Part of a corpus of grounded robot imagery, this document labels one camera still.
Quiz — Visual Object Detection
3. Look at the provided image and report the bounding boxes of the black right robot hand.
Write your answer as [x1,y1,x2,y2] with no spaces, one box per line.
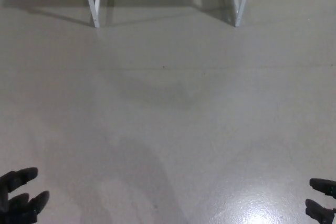
[305,178,336,224]

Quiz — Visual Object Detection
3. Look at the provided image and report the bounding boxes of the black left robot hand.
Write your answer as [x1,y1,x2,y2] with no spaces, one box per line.
[0,167,50,224]

